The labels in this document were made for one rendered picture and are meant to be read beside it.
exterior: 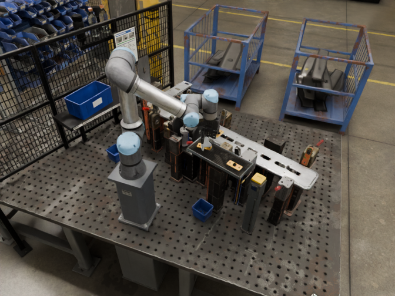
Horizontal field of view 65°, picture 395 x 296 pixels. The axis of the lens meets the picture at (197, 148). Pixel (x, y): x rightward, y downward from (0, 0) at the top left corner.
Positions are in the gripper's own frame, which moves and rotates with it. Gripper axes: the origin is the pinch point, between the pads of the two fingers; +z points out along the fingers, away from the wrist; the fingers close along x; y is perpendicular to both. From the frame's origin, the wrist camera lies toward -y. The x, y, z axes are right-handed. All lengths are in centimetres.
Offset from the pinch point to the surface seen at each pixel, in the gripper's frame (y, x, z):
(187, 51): -96, 213, 47
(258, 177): 35.1, -12.8, 2.2
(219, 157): 10.9, -5.3, 2.1
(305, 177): 61, 14, 18
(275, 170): 42.5, 13.2, 18.2
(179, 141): -19.7, 8.6, 10.8
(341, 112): 104, 236, 102
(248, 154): 25.4, 8.5, 7.2
